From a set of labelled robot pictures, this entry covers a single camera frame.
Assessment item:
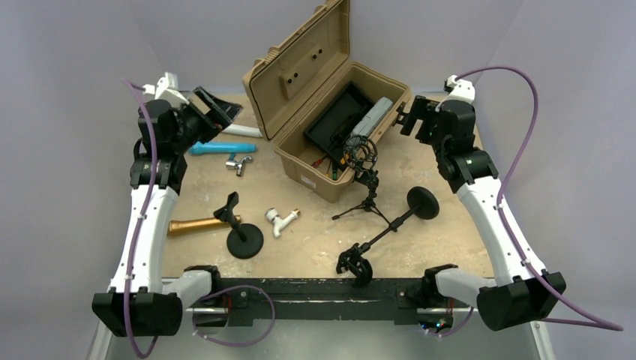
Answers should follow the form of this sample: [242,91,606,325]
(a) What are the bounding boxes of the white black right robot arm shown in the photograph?
[397,95,566,331]

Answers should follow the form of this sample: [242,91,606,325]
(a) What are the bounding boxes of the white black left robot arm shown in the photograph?
[91,87,243,338]

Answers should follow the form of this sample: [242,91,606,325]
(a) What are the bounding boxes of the black round-base shock mount stand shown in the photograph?
[335,186,440,287]

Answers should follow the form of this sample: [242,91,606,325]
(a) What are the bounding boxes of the blue microphone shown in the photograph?
[188,142,257,155]

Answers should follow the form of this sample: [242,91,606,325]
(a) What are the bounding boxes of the black tripod shock mount stand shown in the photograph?
[331,135,398,233]

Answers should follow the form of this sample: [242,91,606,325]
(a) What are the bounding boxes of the chrome angle valve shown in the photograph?
[225,154,254,177]

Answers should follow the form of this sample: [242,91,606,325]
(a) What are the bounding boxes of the tan plastic tool case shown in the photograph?
[242,1,412,203]

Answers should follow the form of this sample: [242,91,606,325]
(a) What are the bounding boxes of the black tool tray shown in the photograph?
[304,81,374,156]

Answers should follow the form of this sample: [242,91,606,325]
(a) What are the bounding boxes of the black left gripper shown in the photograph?
[171,87,242,154]

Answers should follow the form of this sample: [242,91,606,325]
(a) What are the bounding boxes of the black round-base clip stand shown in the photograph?
[213,191,264,260]

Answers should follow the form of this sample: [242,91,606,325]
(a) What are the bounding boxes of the white mesh-head microphone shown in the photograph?
[223,124,263,138]

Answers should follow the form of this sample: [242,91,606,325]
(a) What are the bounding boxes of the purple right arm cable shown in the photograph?
[454,65,625,333]

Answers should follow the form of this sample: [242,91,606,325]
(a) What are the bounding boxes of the grey plastic bit box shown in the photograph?
[349,97,394,140]

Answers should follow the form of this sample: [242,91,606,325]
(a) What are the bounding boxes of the black mounting base plate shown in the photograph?
[188,278,468,326]

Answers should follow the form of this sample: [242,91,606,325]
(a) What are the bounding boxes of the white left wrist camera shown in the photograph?
[142,72,190,108]

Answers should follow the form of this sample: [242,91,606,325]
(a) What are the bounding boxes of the white plastic faucet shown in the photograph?
[265,208,301,239]

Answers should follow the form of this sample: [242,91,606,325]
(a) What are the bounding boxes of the red handle tool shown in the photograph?
[311,156,327,169]

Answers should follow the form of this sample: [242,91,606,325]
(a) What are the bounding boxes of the gold microphone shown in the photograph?
[167,217,230,238]

